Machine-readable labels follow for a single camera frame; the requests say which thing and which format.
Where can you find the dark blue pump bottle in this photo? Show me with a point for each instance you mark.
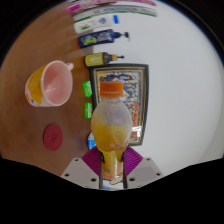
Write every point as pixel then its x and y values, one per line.
pixel 95 38

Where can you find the framed group photo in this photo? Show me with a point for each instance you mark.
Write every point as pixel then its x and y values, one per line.
pixel 138 100

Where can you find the orange-capped juice bottle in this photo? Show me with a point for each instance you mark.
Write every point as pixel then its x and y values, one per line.
pixel 111 130

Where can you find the pink yellow flowered mug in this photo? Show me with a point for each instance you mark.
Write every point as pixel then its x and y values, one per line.
pixel 53 83

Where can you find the white shampoo bottle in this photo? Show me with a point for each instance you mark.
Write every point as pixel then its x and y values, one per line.
pixel 90 24

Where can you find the tall white printed box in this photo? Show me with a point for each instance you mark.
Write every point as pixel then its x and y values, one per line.
pixel 110 12

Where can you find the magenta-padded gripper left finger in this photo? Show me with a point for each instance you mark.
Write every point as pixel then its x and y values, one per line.
pixel 90 161

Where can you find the blue tissue pack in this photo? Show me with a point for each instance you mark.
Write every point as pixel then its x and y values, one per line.
pixel 91 142

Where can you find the amber pump bottle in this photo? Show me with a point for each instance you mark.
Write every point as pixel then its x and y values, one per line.
pixel 96 59

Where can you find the flat round red coaster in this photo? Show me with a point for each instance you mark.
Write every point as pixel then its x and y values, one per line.
pixel 53 137

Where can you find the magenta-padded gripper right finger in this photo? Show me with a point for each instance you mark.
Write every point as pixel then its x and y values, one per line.
pixel 133 160

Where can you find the tall pink printed box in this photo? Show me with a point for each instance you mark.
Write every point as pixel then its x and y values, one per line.
pixel 72 8

